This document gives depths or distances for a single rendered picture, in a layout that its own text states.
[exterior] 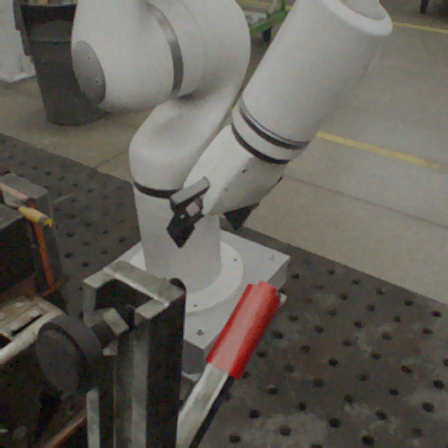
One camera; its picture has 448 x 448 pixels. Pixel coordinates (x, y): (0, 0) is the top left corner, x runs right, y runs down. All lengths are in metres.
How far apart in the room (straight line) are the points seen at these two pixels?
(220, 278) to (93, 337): 0.67
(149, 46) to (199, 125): 0.14
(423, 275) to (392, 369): 1.38
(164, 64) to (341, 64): 0.23
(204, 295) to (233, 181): 0.31
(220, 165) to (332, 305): 0.49
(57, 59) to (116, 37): 2.71
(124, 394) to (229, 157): 0.34
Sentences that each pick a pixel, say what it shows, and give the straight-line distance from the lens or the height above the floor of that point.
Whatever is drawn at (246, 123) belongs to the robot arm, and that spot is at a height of 1.14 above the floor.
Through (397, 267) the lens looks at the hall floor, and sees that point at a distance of 2.26.
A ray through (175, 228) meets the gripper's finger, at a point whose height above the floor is 1.00.
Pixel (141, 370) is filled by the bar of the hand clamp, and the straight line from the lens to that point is 0.21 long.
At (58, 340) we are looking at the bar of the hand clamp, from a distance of 0.19.
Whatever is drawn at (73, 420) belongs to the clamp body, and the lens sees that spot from 0.51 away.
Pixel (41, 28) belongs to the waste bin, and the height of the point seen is 0.59.
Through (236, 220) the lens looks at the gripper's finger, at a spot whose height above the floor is 0.97.
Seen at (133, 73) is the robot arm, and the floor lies 1.16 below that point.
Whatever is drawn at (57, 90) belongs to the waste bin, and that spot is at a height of 0.23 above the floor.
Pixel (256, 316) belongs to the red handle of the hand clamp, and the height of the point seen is 1.14.
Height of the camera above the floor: 1.35
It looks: 34 degrees down
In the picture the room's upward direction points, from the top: straight up
